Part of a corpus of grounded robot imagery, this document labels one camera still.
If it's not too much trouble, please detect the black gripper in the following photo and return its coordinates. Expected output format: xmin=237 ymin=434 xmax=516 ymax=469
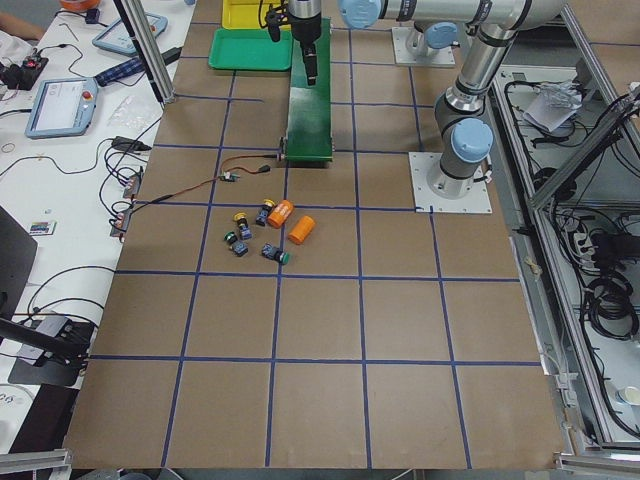
xmin=288 ymin=0 xmax=321 ymax=86

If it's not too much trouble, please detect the orange cylinder labelled 4680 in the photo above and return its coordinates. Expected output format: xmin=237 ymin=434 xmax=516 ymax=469
xmin=267 ymin=199 xmax=295 ymax=228

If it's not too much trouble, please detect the yellow push button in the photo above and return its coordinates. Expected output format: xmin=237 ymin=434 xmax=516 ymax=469
xmin=233 ymin=212 xmax=253 ymax=241
xmin=255 ymin=199 xmax=276 ymax=226

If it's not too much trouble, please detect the plain orange cylinder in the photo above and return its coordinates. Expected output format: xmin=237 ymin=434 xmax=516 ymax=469
xmin=287 ymin=215 xmax=316 ymax=245

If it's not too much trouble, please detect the green push button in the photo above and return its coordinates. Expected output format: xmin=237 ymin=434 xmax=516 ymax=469
xmin=224 ymin=231 xmax=248 ymax=257
xmin=261 ymin=243 xmax=290 ymax=265

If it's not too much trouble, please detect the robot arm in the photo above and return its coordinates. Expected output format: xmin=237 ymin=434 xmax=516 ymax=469
xmin=338 ymin=0 xmax=566 ymax=199

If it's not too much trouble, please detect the green plastic tray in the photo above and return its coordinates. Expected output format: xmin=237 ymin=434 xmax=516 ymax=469
xmin=208 ymin=29 xmax=292 ymax=72

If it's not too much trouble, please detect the green conveyor belt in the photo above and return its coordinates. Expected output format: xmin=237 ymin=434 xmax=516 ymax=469
xmin=281 ymin=18 xmax=333 ymax=166

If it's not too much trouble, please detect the yellow plastic tray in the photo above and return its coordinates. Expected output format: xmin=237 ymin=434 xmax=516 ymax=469
xmin=221 ymin=0 xmax=281 ymax=30

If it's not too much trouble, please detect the small green controller board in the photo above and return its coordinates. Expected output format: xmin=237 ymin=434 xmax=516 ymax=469
xmin=218 ymin=171 xmax=240 ymax=183

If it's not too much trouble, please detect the blue plaid folded umbrella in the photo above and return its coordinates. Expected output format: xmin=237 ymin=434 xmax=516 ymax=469
xmin=94 ymin=57 xmax=144 ymax=87

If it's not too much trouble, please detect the clear plastic bag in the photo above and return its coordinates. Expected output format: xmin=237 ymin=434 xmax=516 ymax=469
xmin=108 ymin=95 xmax=160 ymax=130

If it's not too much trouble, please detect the far blue teach pendant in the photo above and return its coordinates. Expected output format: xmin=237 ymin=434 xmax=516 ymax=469
xmin=93 ymin=13 xmax=169 ymax=55

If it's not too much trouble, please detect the blue teach pendant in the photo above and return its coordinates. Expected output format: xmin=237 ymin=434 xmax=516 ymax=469
xmin=93 ymin=13 xmax=169 ymax=55
xmin=25 ymin=77 xmax=98 ymax=139

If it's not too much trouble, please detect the near blue teach pendant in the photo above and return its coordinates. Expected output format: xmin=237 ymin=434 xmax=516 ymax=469
xmin=25 ymin=77 xmax=98 ymax=139

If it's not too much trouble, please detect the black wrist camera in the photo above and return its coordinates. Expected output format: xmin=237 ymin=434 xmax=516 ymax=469
xmin=265 ymin=5 xmax=285 ymax=42

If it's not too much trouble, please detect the red black power cable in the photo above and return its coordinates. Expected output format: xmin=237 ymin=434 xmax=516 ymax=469
xmin=130 ymin=155 xmax=279 ymax=205

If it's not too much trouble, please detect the aluminium frame post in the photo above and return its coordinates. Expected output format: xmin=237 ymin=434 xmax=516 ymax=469
xmin=114 ymin=0 xmax=175 ymax=105

